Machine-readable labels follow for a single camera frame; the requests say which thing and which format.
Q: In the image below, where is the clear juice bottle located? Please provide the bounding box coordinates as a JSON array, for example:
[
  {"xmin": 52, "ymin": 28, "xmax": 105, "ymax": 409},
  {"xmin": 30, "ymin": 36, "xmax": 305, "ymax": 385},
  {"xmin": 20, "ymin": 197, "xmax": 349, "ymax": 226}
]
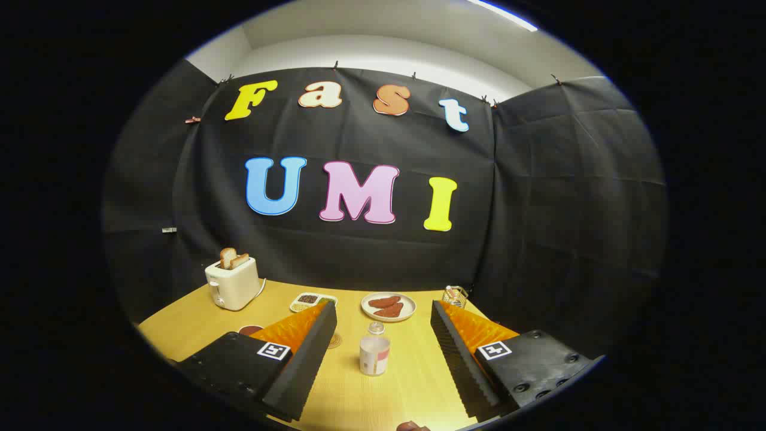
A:
[{"xmin": 359, "ymin": 321, "xmax": 391, "ymax": 377}]

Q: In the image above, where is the wooden table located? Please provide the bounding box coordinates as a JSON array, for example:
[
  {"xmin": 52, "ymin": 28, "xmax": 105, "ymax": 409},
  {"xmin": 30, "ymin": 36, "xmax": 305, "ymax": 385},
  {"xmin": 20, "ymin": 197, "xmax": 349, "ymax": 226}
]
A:
[{"xmin": 138, "ymin": 278, "xmax": 521, "ymax": 431}]

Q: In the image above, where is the cream toaster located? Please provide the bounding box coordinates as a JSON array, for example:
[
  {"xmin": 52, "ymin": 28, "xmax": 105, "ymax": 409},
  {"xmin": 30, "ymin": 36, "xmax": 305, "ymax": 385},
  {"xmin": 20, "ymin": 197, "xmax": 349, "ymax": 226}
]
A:
[{"xmin": 205, "ymin": 257, "xmax": 261, "ymax": 311}]

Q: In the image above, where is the white round plate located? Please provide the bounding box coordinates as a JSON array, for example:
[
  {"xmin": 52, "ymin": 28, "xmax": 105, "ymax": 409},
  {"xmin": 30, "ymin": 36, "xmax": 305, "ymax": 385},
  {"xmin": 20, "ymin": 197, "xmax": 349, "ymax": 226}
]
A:
[{"xmin": 361, "ymin": 292, "xmax": 417, "ymax": 323}]

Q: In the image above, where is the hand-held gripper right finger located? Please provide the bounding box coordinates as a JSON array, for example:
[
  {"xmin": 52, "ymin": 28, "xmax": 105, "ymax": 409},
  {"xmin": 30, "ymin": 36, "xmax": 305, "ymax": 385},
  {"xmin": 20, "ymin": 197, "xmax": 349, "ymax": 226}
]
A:
[{"xmin": 430, "ymin": 299, "xmax": 599, "ymax": 423}]

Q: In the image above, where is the white divided grain tray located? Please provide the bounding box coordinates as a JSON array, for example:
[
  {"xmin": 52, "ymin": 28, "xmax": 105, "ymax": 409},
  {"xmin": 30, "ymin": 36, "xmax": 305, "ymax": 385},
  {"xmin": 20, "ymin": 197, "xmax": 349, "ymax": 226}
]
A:
[{"xmin": 290, "ymin": 292, "xmax": 338, "ymax": 313}]

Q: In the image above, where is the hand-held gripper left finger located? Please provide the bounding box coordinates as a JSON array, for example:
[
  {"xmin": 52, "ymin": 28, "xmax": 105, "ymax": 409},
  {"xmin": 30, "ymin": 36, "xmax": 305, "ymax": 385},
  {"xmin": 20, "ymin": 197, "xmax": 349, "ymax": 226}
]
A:
[{"xmin": 177, "ymin": 301, "xmax": 338, "ymax": 423}]

